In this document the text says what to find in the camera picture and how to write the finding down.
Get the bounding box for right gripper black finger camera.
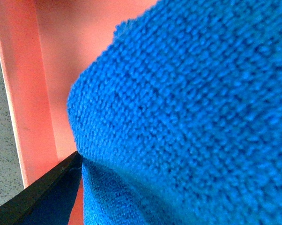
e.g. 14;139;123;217
0;152;82;225

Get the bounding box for blue microfiber cloth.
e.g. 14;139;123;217
67;0;282;225

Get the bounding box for pink plastic tray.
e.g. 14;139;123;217
0;0;159;225

